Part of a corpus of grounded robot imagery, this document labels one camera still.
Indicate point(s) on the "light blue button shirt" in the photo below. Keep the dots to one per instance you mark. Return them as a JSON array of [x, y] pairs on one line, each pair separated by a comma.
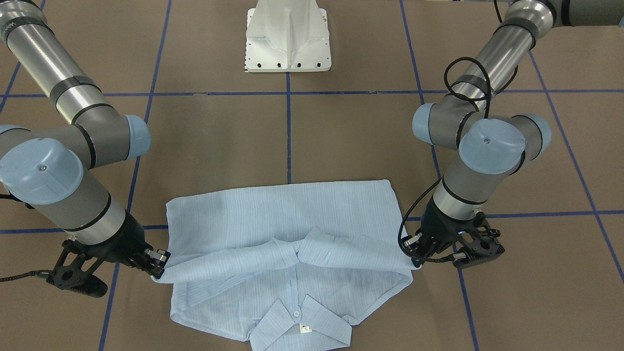
[[286, 268]]

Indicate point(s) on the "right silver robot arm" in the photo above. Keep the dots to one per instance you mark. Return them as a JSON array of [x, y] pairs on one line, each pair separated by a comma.
[[51, 169]]

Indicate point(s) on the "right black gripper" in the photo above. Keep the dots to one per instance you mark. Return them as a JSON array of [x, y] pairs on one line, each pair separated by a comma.
[[126, 242]]

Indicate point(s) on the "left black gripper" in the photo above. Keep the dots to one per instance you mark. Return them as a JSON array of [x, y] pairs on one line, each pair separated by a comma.
[[435, 225]]

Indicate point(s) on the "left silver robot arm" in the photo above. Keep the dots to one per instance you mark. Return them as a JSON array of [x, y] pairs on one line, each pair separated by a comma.
[[490, 148]]

